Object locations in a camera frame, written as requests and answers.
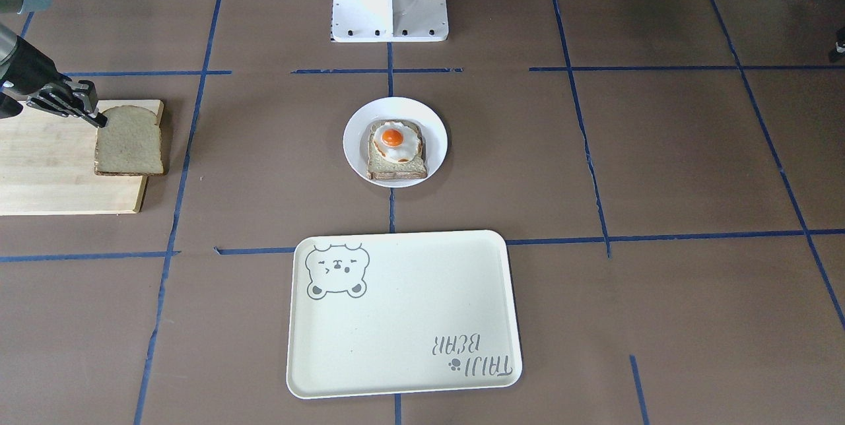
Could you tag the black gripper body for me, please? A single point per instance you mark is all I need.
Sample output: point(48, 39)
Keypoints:
point(31, 71)

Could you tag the cream bear serving tray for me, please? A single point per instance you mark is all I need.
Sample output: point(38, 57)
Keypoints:
point(404, 313)

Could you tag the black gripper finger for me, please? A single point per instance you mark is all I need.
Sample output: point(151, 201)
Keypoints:
point(94, 118)

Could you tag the white round plate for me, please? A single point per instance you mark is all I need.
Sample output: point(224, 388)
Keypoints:
point(434, 133)

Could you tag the bread slice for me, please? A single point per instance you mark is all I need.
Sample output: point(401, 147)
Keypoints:
point(380, 169)
point(130, 144)

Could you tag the wooden cutting board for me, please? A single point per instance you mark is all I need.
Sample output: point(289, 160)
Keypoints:
point(48, 167)

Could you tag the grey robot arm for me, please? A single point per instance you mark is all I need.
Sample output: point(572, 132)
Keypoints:
point(10, 105)

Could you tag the fried egg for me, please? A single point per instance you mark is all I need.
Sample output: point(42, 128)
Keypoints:
point(396, 142)

